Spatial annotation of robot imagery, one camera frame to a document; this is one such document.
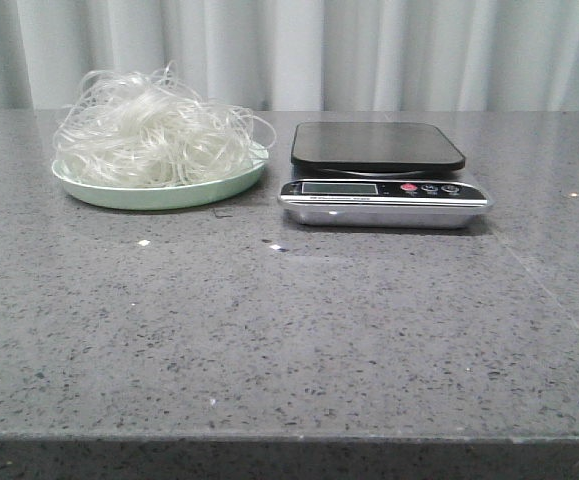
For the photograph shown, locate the light green round plate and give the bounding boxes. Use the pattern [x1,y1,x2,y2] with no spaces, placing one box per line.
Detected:
[52,143,269,211]

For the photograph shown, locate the black silver kitchen scale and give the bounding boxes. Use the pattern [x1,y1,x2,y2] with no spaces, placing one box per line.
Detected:
[278,121,493,229]

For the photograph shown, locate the white vermicelli noodle bundle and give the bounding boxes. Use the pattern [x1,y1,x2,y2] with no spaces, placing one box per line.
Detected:
[53,65,276,188]

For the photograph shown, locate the white pleated curtain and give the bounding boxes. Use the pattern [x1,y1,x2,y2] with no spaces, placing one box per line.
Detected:
[0,1,579,111]

